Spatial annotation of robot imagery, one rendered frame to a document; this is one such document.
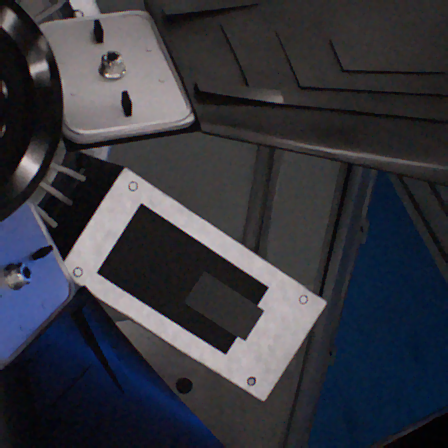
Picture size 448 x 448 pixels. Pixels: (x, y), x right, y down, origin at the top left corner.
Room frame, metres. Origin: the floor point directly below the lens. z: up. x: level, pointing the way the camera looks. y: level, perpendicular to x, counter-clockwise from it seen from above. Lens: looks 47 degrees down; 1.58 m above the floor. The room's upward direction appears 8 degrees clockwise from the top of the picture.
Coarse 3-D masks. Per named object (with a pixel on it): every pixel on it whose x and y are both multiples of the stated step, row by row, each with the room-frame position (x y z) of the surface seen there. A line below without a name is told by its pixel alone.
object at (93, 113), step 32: (64, 32) 0.49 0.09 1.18; (128, 32) 0.49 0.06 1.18; (64, 64) 0.46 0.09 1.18; (96, 64) 0.46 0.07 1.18; (128, 64) 0.47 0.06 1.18; (160, 64) 0.47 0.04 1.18; (64, 96) 0.44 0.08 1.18; (96, 96) 0.44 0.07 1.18; (160, 96) 0.45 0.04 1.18; (64, 128) 0.42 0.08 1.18; (96, 128) 0.42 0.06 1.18; (128, 128) 0.42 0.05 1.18; (160, 128) 0.43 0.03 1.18
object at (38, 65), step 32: (0, 0) 0.41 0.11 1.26; (0, 32) 0.41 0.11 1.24; (32, 32) 0.41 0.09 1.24; (0, 64) 0.40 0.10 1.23; (32, 64) 0.40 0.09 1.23; (0, 96) 0.39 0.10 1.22; (32, 96) 0.39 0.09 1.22; (0, 128) 0.38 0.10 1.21; (32, 128) 0.38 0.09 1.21; (0, 160) 0.38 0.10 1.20; (32, 160) 0.37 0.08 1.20; (0, 192) 0.36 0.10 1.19; (32, 192) 0.37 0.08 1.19
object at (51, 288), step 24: (24, 216) 0.42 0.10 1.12; (0, 240) 0.39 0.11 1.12; (24, 240) 0.41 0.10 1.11; (48, 240) 0.42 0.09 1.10; (0, 264) 0.38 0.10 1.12; (48, 264) 0.41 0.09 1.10; (0, 288) 0.37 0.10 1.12; (24, 288) 0.38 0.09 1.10; (48, 288) 0.39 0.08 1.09; (72, 288) 0.41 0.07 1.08; (0, 312) 0.36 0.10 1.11; (24, 312) 0.37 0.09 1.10; (48, 312) 0.38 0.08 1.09; (0, 336) 0.35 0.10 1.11; (24, 336) 0.36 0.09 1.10; (0, 360) 0.34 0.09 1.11
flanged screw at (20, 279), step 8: (8, 264) 0.39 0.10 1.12; (16, 264) 0.38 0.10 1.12; (24, 264) 0.38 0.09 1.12; (8, 272) 0.38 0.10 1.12; (16, 272) 0.38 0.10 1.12; (24, 272) 0.38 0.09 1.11; (8, 280) 0.38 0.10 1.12; (16, 280) 0.38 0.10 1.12; (24, 280) 0.38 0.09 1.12; (16, 288) 0.38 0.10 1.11
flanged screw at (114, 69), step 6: (108, 54) 0.46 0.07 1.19; (114, 54) 0.47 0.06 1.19; (120, 54) 0.46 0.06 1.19; (102, 60) 0.46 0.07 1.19; (108, 60) 0.46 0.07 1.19; (114, 60) 0.46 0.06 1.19; (120, 60) 0.46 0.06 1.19; (102, 66) 0.46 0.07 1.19; (108, 66) 0.46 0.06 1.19; (114, 66) 0.46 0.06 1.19; (120, 66) 0.46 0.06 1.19; (102, 72) 0.46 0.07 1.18; (108, 72) 0.46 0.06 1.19; (114, 72) 0.46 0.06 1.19; (120, 72) 0.46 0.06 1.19; (108, 78) 0.46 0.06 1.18; (114, 78) 0.46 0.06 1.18
